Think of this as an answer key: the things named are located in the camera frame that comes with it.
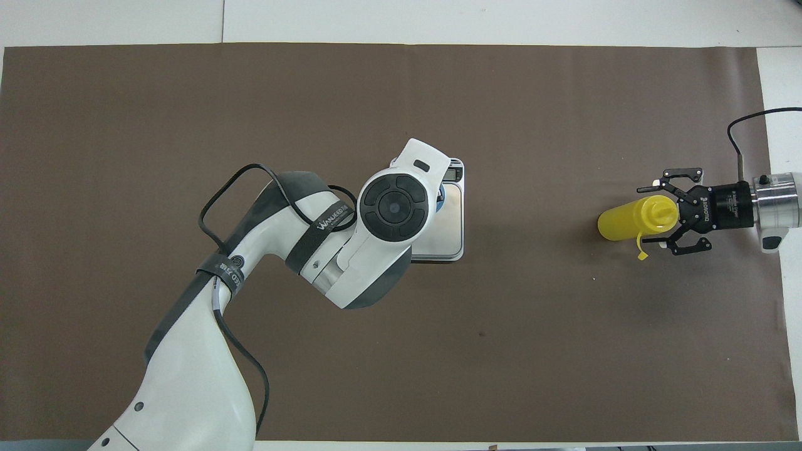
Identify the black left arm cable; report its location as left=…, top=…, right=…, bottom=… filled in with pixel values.
left=199, top=163, right=359, bottom=439

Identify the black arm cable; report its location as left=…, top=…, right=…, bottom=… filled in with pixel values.
left=199, top=163, right=359, bottom=439
left=727, top=107, right=802, bottom=182

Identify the yellow squeeze bottle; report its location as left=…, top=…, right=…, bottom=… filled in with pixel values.
left=597, top=195, right=680, bottom=261

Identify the silver digital kitchen scale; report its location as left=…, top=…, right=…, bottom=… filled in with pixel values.
left=390, top=157, right=465, bottom=262

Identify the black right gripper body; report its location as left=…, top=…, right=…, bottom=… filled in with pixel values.
left=678, top=180, right=757, bottom=234

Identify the black velcro cable strap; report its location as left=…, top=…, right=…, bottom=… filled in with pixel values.
left=196, top=252, right=249, bottom=296
left=285, top=202, right=357, bottom=274

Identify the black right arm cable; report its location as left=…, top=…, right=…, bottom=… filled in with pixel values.
left=727, top=107, right=802, bottom=182

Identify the brown table mat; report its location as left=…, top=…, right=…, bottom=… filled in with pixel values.
left=0, top=43, right=799, bottom=442

